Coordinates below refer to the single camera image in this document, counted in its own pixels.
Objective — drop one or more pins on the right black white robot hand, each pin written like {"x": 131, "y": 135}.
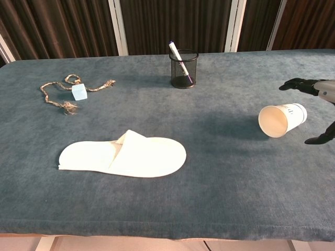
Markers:
{"x": 324, "y": 90}

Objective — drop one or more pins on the white paper cup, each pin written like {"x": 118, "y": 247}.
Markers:
{"x": 288, "y": 117}

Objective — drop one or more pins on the brown curtain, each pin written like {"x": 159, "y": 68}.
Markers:
{"x": 178, "y": 23}
{"x": 308, "y": 23}
{"x": 60, "y": 26}
{"x": 255, "y": 23}

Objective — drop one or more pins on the black mesh pen holder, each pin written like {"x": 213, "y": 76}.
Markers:
{"x": 184, "y": 78}

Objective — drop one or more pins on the white marker pen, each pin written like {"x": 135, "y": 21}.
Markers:
{"x": 174, "y": 51}

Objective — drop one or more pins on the blue table cloth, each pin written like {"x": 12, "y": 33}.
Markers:
{"x": 167, "y": 204}

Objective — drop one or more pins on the white flat slipper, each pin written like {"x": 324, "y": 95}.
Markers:
{"x": 141, "y": 159}

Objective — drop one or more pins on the light blue cube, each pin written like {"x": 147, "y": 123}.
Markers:
{"x": 79, "y": 92}

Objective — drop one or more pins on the white frame post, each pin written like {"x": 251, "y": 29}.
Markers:
{"x": 118, "y": 26}
{"x": 235, "y": 24}
{"x": 5, "y": 51}
{"x": 277, "y": 24}

